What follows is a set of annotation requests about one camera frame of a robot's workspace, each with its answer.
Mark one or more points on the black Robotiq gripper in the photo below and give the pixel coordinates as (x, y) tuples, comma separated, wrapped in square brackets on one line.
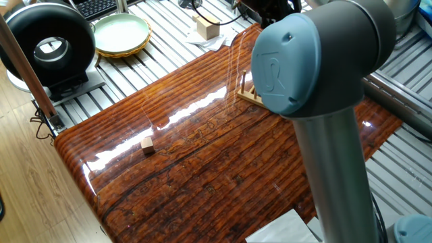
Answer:
[(276, 11)]

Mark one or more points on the black keyboard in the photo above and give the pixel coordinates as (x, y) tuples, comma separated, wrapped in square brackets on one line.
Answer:
[(94, 8)]

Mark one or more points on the aluminium frame post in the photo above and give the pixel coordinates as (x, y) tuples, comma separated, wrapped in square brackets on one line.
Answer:
[(27, 67)]

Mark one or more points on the wooden dish rack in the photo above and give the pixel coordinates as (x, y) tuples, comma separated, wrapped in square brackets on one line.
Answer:
[(248, 96)]

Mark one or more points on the flat white paper sheet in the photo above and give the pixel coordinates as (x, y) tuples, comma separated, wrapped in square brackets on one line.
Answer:
[(283, 226)]

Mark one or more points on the small wooden cube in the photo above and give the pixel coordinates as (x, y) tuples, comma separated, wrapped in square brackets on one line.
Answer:
[(147, 146)]

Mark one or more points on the silver cylindrical pedestal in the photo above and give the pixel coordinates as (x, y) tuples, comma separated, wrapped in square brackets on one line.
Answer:
[(405, 13)]

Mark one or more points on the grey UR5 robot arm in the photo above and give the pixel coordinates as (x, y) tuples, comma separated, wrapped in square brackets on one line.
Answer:
[(320, 67)]

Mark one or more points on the pale green plate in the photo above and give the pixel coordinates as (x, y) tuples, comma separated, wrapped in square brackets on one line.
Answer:
[(121, 33)]

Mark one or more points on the short metal post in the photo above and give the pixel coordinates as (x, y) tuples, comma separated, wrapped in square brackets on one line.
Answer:
[(122, 6)]

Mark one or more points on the tiny wooden block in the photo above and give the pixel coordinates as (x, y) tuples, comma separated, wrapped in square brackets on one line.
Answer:
[(195, 17)]

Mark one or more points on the dark grey round object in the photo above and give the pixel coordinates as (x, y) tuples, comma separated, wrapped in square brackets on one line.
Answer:
[(185, 3)]

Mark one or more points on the large wooden block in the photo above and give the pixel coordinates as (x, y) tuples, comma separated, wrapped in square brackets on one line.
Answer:
[(208, 28)]

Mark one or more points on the grey metal stand plate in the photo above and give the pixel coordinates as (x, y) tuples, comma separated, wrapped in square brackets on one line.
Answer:
[(96, 82)]

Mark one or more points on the brown wicker tray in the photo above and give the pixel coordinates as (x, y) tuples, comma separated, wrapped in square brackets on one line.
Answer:
[(143, 45)]

